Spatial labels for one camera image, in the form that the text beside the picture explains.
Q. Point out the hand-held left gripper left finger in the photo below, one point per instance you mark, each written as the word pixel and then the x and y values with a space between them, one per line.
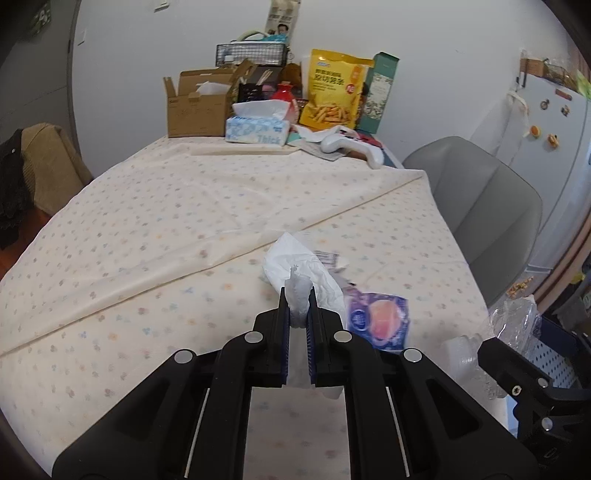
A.
pixel 284 341

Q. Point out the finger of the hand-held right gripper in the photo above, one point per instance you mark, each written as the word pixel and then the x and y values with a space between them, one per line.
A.
pixel 503 362
pixel 558 355

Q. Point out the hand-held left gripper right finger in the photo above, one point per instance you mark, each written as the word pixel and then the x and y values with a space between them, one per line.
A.
pixel 311 350

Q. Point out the crushed clear plastic bottle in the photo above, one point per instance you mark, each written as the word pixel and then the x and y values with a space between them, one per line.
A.
pixel 466 364

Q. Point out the purple snack packet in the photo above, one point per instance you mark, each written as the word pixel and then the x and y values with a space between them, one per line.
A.
pixel 378 318

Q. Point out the white tissue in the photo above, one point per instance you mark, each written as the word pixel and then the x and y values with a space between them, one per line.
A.
pixel 300 258

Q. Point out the orange lobster magnet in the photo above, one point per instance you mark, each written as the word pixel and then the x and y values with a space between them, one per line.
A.
pixel 521 287

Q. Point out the grey upholstered chair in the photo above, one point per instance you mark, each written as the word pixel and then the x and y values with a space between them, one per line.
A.
pixel 485 207

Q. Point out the white refrigerator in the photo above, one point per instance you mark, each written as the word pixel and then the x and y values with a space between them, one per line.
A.
pixel 563 184

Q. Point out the white game controller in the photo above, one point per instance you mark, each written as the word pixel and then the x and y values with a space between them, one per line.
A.
pixel 341 143

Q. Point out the blue tissue box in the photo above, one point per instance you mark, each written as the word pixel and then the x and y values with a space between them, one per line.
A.
pixel 256 129

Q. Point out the yellow duck magnet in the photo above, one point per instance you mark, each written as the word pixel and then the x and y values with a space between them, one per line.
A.
pixel 552 139

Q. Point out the orange burger magnet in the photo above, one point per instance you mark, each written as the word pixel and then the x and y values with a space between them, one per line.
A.
pixel 534 131

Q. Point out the hanging translucent bag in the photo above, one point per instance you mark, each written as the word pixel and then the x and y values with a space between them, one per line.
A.
pixel 508 124

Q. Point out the open brown cardboard box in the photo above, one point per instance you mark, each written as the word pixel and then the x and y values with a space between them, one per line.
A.
pixel 198 115

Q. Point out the red ceramic vase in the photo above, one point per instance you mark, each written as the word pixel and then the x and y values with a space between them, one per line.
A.
pixel 284 94

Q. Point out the black holder with sticks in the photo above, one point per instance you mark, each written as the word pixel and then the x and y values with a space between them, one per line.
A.
pixel 256 90

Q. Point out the yellow chips bag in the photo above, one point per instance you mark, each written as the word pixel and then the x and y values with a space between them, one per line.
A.
pixel 334 92

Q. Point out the tall green box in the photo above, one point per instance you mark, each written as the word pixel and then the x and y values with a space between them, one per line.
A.
pixel 378 92

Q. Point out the brown plush toy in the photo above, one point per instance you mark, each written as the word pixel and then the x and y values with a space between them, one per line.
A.
pixel 293 74

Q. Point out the green printed card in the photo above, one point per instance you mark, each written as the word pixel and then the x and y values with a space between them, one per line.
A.
pixel 584 85

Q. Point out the brown coat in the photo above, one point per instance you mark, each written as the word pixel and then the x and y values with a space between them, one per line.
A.
pixel 51 170

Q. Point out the small wooden box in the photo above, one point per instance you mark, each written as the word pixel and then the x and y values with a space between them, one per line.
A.
pixel 532 67

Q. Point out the black garment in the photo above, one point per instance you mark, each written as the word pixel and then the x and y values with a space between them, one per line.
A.
pixel 14 194

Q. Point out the grey door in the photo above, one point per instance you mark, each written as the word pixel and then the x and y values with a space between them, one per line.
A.
pixel 32 83

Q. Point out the green hanging decoration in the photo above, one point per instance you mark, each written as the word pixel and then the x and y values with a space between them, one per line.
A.
pixel 39 16

